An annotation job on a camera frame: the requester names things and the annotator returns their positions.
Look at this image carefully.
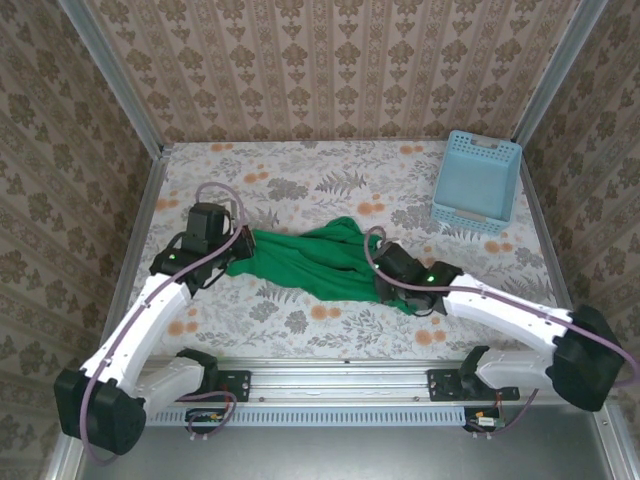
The green t-shirt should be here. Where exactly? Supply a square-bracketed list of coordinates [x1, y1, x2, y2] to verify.
[224, 215, 417, 317]

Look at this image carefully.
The floral patterned tablecloth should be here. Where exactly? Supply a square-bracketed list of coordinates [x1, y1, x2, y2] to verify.
[115, 139, 574, 362]

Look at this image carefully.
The light blue perforated plastic basket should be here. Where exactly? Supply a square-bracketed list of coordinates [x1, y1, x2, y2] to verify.
[430, 129, 524, 236]

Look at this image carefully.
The grey sheet metal panel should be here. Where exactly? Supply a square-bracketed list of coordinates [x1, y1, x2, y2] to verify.
[74, 423, 611, 480]

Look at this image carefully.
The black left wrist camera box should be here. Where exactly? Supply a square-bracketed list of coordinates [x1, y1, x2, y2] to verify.
[186, 202, 234, 237]

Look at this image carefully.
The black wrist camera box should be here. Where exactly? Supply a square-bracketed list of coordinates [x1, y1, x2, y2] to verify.
[186, 202, 234, 237]
[375, 241, 420, 274]

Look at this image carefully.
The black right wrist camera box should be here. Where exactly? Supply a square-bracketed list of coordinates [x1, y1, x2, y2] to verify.
[375, 241, 420, 274]

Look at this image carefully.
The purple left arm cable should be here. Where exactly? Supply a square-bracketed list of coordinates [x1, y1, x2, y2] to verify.
[79, 182, 246, 466]

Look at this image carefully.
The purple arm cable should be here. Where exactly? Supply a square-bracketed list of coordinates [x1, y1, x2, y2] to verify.
[79, 182, 246, 466]
[363, 227, 640, 441]

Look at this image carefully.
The aluminium table side rail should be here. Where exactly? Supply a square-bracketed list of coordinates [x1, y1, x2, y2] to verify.
[102, 144, 174, 351]
[519, 144, 574, 309]

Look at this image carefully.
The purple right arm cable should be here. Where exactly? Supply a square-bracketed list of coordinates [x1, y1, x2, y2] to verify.
[363, 227, 640, 441]

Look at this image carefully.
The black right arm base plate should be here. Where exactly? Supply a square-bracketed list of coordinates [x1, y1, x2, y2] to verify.
[427, 368, 521, 402]

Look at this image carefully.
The long aluminium base rail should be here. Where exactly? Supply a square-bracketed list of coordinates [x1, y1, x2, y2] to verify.
[139, 357, 551, 404]

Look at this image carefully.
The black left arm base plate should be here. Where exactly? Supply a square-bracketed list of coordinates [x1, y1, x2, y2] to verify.
[199, 368, 252, 402]

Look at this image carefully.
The small circuit board with wires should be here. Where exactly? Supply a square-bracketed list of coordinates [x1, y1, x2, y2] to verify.
[185, 407, 226, 434]
[463, 407, 506, 433]

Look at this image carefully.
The white slotted cable duct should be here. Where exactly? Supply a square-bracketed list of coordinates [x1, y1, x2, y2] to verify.
[149, 403, 469, 427]

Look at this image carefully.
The aluminium frame corner post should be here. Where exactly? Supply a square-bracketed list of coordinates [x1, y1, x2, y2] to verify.
[57, 0, 167, 157]
[510, 0, 609, 147]

